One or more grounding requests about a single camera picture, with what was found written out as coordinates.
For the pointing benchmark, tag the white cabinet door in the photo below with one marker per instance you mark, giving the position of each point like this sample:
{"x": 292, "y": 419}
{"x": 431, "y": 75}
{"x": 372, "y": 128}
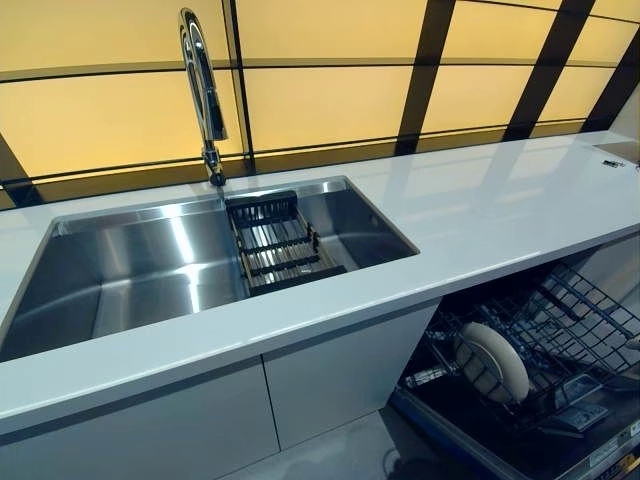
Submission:
{"x": 345, "y": 375}
{"x": 125, "y": 430}

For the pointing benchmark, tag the glass cooktop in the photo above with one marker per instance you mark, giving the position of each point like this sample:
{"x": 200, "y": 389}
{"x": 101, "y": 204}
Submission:
{"x": 620, "y": 150}

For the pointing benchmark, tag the stainless steel sink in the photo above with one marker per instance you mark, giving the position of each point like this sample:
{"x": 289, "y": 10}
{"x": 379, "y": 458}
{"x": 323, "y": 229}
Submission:
{"x": 125, "y": 270}

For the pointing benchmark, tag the chrome gooseneck faucet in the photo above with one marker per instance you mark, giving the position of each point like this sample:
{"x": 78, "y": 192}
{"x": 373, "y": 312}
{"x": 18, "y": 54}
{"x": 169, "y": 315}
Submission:
{"x": 207, "y": 100}

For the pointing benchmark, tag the dishwasher with open door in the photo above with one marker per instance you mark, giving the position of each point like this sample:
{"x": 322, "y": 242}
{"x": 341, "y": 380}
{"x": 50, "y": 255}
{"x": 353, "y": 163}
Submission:
{"x": 475, "y": 430}

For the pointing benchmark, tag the deep cream plate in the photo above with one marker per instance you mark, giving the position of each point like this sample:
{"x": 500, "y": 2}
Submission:
{"x": 480, "y": 360}

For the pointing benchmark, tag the black dish drying rack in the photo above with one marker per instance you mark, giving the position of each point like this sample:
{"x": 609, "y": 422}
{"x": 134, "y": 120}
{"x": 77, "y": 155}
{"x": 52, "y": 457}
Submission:
{"x": 280, "y": 250}

